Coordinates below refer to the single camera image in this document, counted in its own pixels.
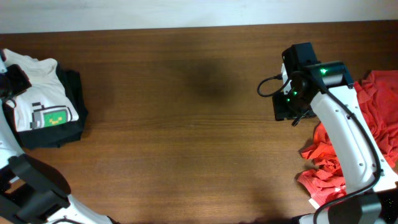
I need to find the red printed t-shirt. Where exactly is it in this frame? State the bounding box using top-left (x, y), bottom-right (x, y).
top-left (298, 70), bottom-right (397, 208)

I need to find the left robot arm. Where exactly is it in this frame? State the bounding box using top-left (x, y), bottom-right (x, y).
top-left (1, 49), bottom-right (112, 223)

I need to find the white t-shirt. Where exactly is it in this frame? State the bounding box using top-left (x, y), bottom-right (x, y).
top-left (2, 49), bottom-right (79, 132)

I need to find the folded black clothes stack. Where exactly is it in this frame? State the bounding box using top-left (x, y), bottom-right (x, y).
top-left (2, 65), bottom-right (88, 150)

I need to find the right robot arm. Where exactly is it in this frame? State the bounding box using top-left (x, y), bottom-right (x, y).
top-left (281, 60), bottom-right (397, 224)

